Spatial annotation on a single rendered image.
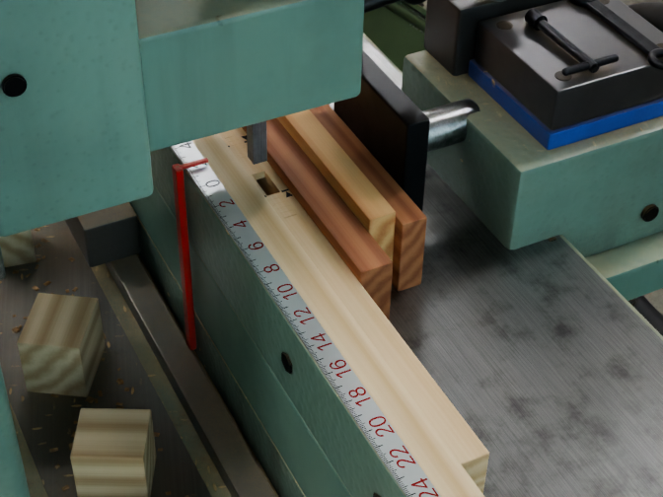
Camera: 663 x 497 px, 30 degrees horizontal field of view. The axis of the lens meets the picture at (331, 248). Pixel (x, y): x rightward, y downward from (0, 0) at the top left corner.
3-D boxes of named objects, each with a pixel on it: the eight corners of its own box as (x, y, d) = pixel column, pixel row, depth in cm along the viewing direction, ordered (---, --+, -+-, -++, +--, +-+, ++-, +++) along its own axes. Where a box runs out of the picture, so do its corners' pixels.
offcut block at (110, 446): (156, 456, 75) (151, 408, 72) (149, 505, 72) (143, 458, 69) (88, 454, 75) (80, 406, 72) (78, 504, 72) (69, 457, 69)
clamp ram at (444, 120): (505, 216, 76) (522, 93, 70) (399, 249, 74) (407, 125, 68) (431, 138, 82) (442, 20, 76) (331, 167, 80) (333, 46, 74)
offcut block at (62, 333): (87, 397, 78) (79, 348, 75) (26, 391, 79) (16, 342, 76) (106, 346, 82) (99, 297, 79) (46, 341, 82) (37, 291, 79)
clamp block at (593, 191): (681, 232, 81) (711, 117, 75) (507, 292, 76) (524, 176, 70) (552, 114, 91) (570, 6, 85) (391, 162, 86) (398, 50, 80)
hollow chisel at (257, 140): (267, 161, 73) (265, 89, 69) (253, 165, 72) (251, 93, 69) (260, 153, 73) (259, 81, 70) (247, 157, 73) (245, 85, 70)
